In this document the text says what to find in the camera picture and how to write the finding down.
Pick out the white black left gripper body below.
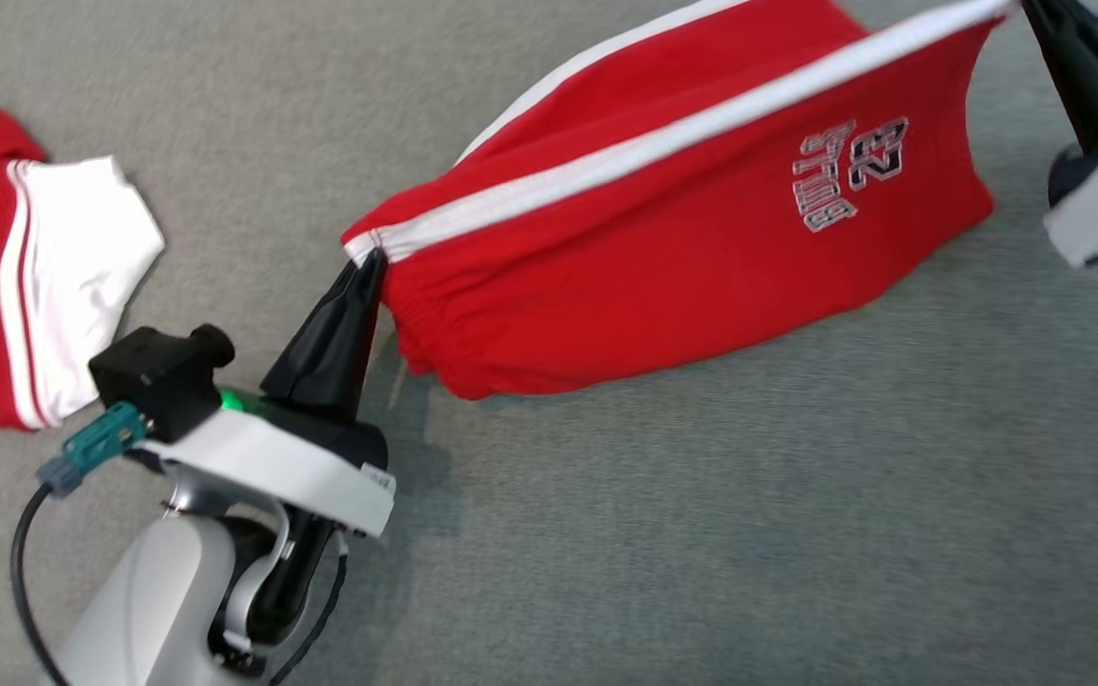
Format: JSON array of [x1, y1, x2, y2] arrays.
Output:
[[132, 385, 397, 679]]

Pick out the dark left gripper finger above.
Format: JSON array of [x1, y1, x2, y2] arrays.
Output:
[[259, 255, 371, 413], [320, 248, 390, 426]]

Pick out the red shirt with white sleeves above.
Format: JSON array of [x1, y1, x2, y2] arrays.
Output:
[[0, 91, 168, 433]]

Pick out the red shorts with number 23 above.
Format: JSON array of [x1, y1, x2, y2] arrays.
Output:
[[340, 0, 1018, 402]]

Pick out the teal cable connector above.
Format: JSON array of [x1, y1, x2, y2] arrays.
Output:
[[36, 401, 149, 499]]

